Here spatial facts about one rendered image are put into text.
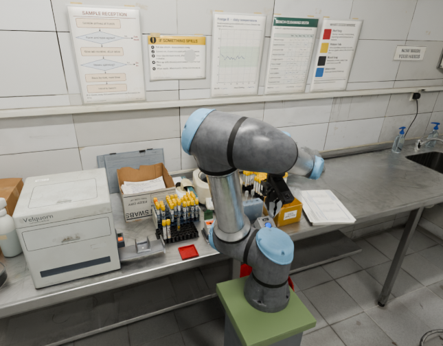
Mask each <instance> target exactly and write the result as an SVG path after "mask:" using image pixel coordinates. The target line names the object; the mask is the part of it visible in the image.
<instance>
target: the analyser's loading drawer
mask: <svg viewBox="0 0 443 346"><path fill-rule="evenodd" d="M142 247H143V248H142ZM118 251H119V255H120V261H122V260H128V259H131V258H134V257H140V256H143V255H149V254H152V253H158V252H161V251H163V252H164V253H165V252H166V247H165V243H164V241H163V238H162V235H160V239H158V240H153V241H149V239H148V236H147V240H146V241H143V242H136V239H135V244H134V245H130V246H125V247H122V248H118Z"/></svg>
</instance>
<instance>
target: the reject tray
mask: <svg viewBox="0 0 443 346"><path fill-rule="evenodd" d="M178 250H179V253H180V255H181V258H182V260H186V259H189V258H192V257H197V256H199V254H198V251H197V250H196V247H195V245H194V244H191V245H187V246H182V247H179V248H178Z"/></svg>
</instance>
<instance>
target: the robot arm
mask: <svg viewBox="0 0 443 346"><path fill-rule="evenodd" d="M181 146H182V149H183V151H184V152H185V153H187V154H189V155H193V156H195V158H196V162H197V166H198V168H199V170H200V171H201V172H202V173H204V174H205V175H206V177H207V182H208V186H209V191H210V194H211V198H212V203H213V206H214V212H215V215H216V219H215V220H214V221H213V223H212V225H211V227H210V230H209V232H210V234H209V243H210V245H211V247H212V248H213V249H215V250H217V251H218V252H219V253H222V254H225V255H228V256H230V257H232V258H234V259H235V260H238V261H240V262H242V263H244V264H247V265H249V266H251V267H252V271H251V273H250V275H249V277H248V278H247V280H246V282H245V286H244V296H245V299H246V300H247V302H248V303H249V304H250V305H251V306H252V307H254V308H255V309H256V310H259V311H262V312H267V313H274V312H279V311H281V310H283V309H284V308H285V307H286V306H287V305H288V302H289V299H290V289H289V285H288V276H289V272H290V268H291V262H292V261H293V251H294V244H293V241H292V240H291V238H290V237H289V235H288V234H286V233H285V232H283V231H282V230H280V229H277V228H275V227H271V228H268V227H264V228H261V229H260V230H259V229H256V228H254V227H251V224H250V221H249V219H248V217H247V216H246V215H245V214H244V209H243V203H242V192H241V186H240V177H239V171H238V169H239V170H244V171H249V172H262V173H267V176H266V179H264V180H261V181H260V192H261V193H262V195H263V196H266V198H265V200H264V206H265V208H266V210H267V212H268V214H269V216H270V217H271V218H274V217H275V216H276V215H277V214H278V212H279V211H280V209H281V208H282V207H283V205H285V204H289V203H292V202H293V201H294V199H295V198H294V196H293V195H292V193H291V191H290V189H289V188H288V185H287V184H286V182H285V180H284V179H283V176H285V174H286V172H288V173H291V174H296V175H299V176H303V177H306V178H311V179H315V180H317V179H318V178H319V177H320V176H321V173H322V170H323V165H324V160H323V159H322V158H321V157H317V156H316V155H314V156H313V155H310V154H308V153H306V152H304V151H303V150H302V149H300V148H298V147H297V144H296V143H295V141H294V140H293V139H292V138H291V135H290V134H289V133H288V132H285V131H281V130H279V129H277V128H276V127H274V126H272V125H270V124H268V123H266V122H264V121H261V120H259V119H255V118H252V117H245V116H241V115H235V114H231V113H226V112H222V111H217V110H216V109H207V108H200V109H198V110H196V111H194V112H193V113H192V114H191V115H190V116H189V118H188V120H187V121H186V123H185V126H184V129H183V132H182V135H181ZM261 185H262V190H261Z"/></svg>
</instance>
